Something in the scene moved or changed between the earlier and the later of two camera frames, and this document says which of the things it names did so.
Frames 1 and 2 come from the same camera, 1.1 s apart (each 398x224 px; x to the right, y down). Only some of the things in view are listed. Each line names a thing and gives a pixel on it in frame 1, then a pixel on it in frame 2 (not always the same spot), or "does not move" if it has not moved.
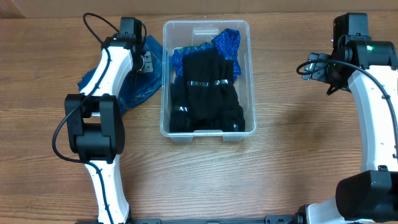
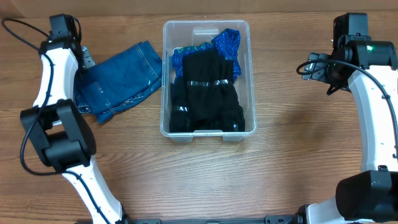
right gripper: [313, 66] does not move
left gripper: [148, 64] -> [88, 60]
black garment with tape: [209, 79] does not move
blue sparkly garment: [227, 41] does not move
